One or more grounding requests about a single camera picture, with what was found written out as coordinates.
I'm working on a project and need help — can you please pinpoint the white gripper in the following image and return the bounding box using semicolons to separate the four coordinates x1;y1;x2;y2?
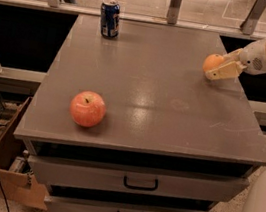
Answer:
204;39;266;81

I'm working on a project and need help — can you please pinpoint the orange fruit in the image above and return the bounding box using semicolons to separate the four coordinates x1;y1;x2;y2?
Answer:
202;54;225;72

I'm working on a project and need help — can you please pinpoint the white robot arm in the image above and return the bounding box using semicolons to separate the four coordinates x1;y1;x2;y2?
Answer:
202;39;266;81

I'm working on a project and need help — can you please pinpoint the red apple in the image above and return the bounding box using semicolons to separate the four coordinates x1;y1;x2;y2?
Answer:
69;91;106;128

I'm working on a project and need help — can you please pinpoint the grey drawer cabinet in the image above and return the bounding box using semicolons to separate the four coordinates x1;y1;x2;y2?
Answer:
15;15;266;212

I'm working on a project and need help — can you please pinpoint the top grey drawer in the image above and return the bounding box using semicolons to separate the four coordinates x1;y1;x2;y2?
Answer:
28;155;249;202

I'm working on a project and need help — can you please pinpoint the blue soda can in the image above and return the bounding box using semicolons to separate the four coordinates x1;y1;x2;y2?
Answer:
100;0;120;38

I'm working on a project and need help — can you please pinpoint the brown cardboard box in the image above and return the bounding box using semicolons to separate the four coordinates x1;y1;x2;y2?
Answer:
0;97;48;210

